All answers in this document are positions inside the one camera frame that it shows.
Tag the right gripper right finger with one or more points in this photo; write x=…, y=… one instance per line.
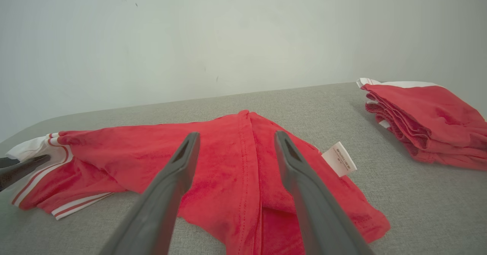
x=315, y=217

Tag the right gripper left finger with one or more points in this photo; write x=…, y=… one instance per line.
x=159, y=209

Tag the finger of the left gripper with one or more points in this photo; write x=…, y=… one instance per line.
x=7, y=161
x=19, y=171

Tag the red jersey with black lettering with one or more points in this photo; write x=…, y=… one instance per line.
x=228, y=160

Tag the red garment with white band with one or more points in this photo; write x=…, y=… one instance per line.
x=430, y=110

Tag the grey fabric sofa seat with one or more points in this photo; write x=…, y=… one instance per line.
x=418, y=201

